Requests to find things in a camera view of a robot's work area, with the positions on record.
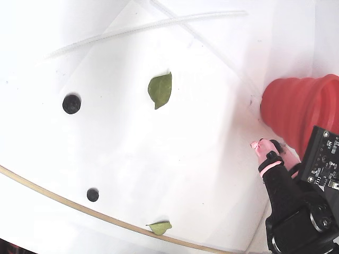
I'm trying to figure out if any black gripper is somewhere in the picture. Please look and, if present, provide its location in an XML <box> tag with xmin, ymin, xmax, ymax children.
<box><xmin>250</xmin><ymin>139</ymin><xmax>339</xmax><ymax>254</ymax></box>

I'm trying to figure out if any small blueberry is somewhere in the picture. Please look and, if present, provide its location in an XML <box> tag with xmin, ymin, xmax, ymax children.
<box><xmin>272</xmin><ymin>140</ymin><xmax>287</xmax><ymax>156</ymax></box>

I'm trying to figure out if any red collapsible silicone cup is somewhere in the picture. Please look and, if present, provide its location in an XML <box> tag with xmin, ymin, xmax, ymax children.
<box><xmin>260</xmin><ymin>74</ymin><xmax>339</xmax><ymax>159</ymax></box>

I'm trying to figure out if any light green curled leaf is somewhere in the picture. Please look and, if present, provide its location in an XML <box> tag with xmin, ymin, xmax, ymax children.
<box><xmin>145</xmin><ymin>221</ymin><xmax>173</xmax><ymax>236</ymax></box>

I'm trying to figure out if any dark green flat leaf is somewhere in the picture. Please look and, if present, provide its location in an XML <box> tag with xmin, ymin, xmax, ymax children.
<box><xmin>147</xmin><ymin>71</ymin><xmax>173</xmax><ymax>111</ymax></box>

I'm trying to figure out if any white paper sheet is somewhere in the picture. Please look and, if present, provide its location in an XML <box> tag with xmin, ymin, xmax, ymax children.
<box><xmin>0</xmin><ymin>1</ymin><xmax>268</xmax><ymax>254</ymax></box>

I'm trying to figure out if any long wooden stick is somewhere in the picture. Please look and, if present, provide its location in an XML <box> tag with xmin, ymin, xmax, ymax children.
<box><xmin>0</xmin><ymin>164</ymin><xmax>249</xmax><ymax>254</ymax></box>

